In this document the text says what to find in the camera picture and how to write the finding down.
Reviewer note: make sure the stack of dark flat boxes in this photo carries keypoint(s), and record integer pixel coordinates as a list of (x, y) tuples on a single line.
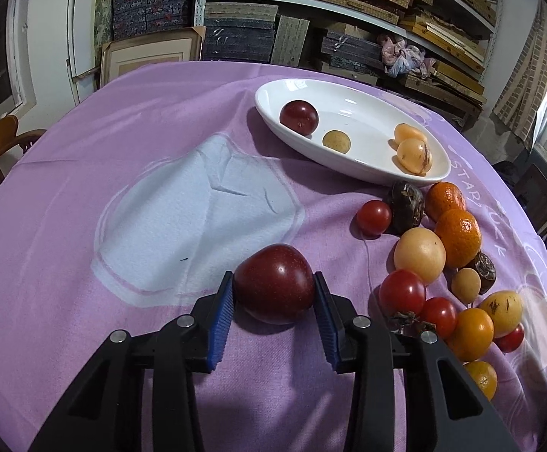
[(348, 49)]

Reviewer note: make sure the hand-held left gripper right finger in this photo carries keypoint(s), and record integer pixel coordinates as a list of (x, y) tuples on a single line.
[(327, 329)]

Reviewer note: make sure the small dark water chestnut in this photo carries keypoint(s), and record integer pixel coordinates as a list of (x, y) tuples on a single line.
[(486, 268)]

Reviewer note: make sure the red tomato with calyx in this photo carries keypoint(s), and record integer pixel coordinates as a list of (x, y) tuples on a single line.
[(401, 294)]

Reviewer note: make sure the upright grey boxes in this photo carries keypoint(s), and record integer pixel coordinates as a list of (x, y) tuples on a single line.
[(291, 37)]

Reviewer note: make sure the plain orange pepino melon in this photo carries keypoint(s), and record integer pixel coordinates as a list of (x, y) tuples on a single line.
[(407, 132)]

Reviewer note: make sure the purple printed tablecloth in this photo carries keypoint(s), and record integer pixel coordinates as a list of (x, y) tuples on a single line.
[(113, 292)]

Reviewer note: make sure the large dark red plum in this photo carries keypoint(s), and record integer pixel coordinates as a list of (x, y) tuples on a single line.
[(273, 283)]

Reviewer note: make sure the large orange mandarin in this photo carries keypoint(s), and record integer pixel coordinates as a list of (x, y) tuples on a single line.
[(459, 238)]

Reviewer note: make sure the stack of dark blue boxes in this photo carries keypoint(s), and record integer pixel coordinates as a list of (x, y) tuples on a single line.
[(238, 40)]

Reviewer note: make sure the purple striped pepino melon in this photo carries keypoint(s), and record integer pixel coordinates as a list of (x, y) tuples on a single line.
[(414, 156)]

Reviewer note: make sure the small orange mandarin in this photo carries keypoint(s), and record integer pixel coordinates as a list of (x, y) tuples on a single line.
[(445, 200)]

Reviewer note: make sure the white door panel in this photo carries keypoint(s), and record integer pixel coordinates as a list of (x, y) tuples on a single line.
[(82, 23)]

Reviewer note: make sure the stack of yellow wooden boxes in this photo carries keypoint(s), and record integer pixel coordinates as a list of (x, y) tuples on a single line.
[(447, 42)]

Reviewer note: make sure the yellow brown-spotted fruit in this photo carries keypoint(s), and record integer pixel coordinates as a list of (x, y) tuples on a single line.
[(502, 313)]

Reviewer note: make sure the orange green-tinged tomato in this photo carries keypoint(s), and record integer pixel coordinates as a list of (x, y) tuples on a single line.
[(483, 379)]

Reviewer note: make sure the white metal shelf unit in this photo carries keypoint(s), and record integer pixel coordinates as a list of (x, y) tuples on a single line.
[(301, 5)]

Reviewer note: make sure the brick pattern curtain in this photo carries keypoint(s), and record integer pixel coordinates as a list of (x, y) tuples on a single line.
[(528, 80)]

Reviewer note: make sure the small dark red plum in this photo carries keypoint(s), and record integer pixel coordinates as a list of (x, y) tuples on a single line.
[(299, 117)]

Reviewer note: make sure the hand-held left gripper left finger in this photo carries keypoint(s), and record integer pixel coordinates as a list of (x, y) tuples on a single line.
[(221, 320)]

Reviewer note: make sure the pale yellow round fruit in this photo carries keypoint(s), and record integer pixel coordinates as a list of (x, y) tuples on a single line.
[(419, 254)]

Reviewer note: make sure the small tan longan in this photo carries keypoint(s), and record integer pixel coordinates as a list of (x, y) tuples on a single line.
[(337, 141), (465, 285)]

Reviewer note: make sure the framed picture in cardboard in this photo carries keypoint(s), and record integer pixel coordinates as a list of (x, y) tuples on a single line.
[(146, 56)]

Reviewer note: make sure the white oval plate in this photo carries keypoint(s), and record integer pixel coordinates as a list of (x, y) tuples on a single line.
[(358, 117)]

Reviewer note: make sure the stack of blue floral boxes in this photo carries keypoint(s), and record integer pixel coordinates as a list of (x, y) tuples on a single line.
[(151, 14)]

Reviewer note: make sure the large dark water chestnut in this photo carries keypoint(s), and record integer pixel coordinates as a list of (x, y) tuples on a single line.
[(407, 207)]

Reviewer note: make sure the dark red cherry tomato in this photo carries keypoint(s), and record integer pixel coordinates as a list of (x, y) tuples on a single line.
[(511, 340)]

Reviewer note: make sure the dark chair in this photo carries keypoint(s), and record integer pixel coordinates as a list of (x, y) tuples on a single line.
[(537, 197)]

